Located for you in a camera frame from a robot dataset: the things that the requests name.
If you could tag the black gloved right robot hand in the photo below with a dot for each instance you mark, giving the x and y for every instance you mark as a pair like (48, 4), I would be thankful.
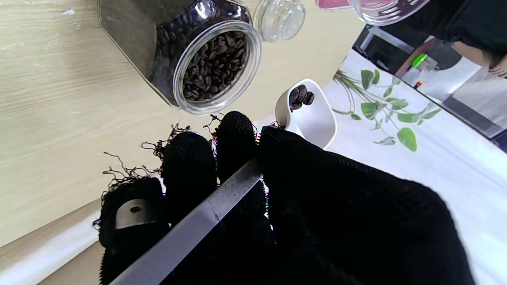
(336, 221)

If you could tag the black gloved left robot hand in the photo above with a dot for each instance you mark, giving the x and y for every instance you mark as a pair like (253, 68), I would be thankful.
(435, 18)

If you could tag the pink square coffee jar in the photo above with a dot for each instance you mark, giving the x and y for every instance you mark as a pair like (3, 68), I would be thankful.
(380, 10)

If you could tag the white plastic spoon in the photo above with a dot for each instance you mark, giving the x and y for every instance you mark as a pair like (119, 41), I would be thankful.
(317, 122)

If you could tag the scooped coffee beans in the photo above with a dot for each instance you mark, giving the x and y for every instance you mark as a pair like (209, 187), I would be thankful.
(300, 97)

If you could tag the clear glass jar lid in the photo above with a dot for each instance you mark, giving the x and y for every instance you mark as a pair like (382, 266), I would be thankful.
(281, 19)

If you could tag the glass jar of coffee beans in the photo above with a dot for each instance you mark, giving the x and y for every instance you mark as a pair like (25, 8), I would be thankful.
(138, 35)

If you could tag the small green cap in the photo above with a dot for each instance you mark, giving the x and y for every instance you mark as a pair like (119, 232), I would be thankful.
(419, 60)

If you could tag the person in dark shirt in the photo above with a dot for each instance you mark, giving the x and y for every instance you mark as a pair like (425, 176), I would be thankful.
(483, 23)

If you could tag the small green houseplant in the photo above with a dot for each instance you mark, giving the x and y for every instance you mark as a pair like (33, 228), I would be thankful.
(406, 136)

